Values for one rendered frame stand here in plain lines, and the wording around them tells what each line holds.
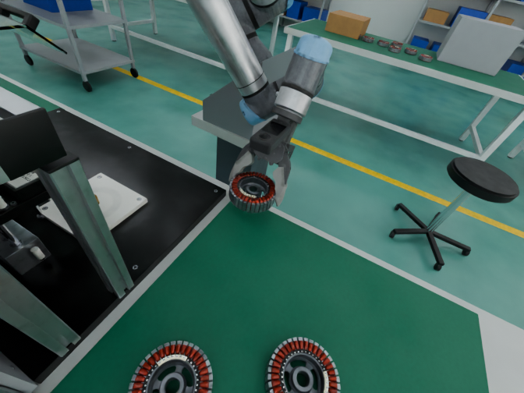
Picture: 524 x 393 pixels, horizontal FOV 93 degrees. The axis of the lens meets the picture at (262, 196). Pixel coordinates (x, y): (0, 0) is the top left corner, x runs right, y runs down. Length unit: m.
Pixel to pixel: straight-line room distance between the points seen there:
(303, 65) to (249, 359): 0.55
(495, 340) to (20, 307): 0.79
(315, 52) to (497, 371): 0.69
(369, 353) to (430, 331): 0.15
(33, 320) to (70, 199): 0.16
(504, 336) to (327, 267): 0.38
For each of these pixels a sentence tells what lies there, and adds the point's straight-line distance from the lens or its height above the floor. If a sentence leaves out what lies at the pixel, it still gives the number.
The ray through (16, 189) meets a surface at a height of 0.92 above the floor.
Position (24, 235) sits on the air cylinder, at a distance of 0.59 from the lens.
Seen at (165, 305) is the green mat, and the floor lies 0.75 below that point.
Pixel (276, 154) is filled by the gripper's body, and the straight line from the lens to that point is 0.56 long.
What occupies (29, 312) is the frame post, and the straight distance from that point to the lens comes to 0.42.
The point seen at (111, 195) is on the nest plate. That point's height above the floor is 0.78.
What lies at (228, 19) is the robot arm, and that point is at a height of 1.12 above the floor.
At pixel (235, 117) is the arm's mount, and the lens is 0.90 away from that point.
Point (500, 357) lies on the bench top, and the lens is 0.73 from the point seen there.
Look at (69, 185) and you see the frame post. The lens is 0.33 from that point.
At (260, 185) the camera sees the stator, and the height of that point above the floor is 0.82.
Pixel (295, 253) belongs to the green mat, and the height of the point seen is 0.75.
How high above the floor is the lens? 1.23
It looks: 44 degrees down
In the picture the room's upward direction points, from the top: 12 degrees clockwise
